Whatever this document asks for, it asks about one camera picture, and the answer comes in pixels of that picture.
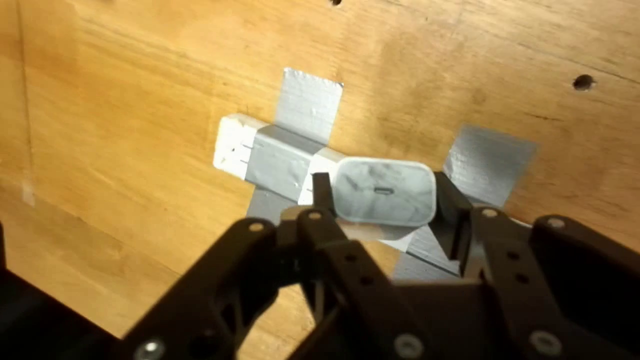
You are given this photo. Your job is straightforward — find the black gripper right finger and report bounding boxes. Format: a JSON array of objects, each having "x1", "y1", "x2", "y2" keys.
[{"x1": 432, "y1": 170, "x2": 640, "y2": 360}]

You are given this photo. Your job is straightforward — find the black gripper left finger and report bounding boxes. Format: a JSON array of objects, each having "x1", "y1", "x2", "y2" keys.
[{"x1": 122, "y1": 170, "x2": 436, "y2": 360}]

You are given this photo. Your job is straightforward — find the white charger head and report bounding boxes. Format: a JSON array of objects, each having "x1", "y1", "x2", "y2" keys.
[{"x1": 331, "y1": 157, "x2": 440, "y2": 252}]

